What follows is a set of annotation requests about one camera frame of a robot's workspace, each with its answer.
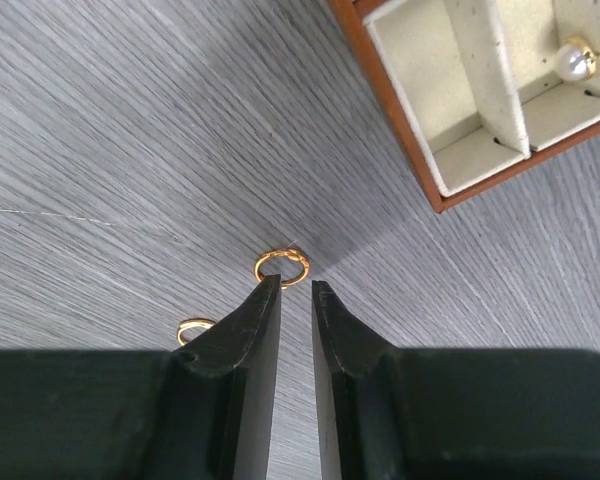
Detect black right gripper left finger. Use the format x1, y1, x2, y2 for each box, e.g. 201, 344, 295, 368
0, 275, 282, 479

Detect pearl earrings in compartment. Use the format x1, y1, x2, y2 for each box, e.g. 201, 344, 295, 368
554, 35, 600, 83

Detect brown jewelry tray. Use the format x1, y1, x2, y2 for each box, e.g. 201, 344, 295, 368
330, 1, 600, 213

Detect gold ring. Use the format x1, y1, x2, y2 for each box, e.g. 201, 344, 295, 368
253, 248, 312, 290
176, 318, 215, 347

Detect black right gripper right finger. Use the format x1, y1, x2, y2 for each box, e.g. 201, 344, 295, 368
312, 281, 600, 479

